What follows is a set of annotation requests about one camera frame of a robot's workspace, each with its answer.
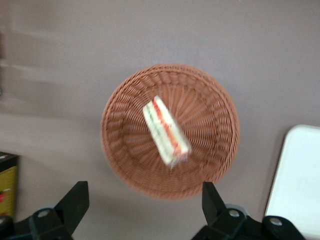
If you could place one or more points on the triangle sandwich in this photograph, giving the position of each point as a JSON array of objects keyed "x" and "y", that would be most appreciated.
[{"x": 165, "y": 130}]

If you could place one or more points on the round brown wicker basket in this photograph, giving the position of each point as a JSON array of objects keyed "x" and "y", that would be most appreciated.
[{"x": 205, "y": 125}]

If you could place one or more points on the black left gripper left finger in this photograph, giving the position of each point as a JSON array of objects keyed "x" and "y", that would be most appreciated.
[{"x": 72, "y": 200}]

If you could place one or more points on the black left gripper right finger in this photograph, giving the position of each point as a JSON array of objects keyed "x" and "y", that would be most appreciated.
[{"x": 212, "y": 205}]

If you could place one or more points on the beige plastic serving tray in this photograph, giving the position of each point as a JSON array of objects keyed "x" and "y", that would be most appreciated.
[{"x": 300, "y": 175}]

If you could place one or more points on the black food warmer yellow panel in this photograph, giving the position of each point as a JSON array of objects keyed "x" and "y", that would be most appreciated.
[{"x": 8, "y": 180}]

